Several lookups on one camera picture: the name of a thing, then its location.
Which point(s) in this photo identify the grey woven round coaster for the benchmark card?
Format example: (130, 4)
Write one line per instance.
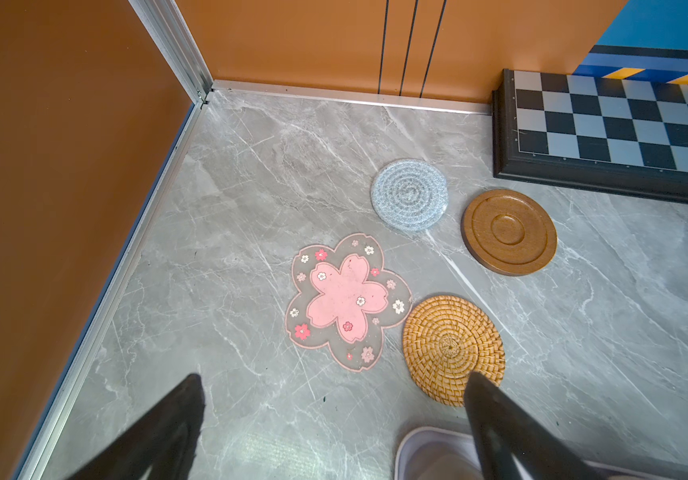
(409, 195)

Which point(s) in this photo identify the pink flower coaster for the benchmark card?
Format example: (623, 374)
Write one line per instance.
(345, 301)

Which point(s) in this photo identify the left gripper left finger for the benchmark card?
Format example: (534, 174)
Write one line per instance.
(161, 444)

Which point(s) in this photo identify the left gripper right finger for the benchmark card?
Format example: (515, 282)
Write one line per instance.
(507, 438)

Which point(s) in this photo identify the lavender silicone tray mat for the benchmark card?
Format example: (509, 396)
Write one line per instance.
(428, 442)

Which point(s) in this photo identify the yellow rattan round coaster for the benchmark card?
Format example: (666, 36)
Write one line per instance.
(445, 339)

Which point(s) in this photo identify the black white chessboard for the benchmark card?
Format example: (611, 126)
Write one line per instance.
(617, 136)

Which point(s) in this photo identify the brown wooden round coaster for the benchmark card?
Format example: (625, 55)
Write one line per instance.
(508, 232)

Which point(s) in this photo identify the orange mug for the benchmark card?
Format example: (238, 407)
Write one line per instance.
(452, 466)

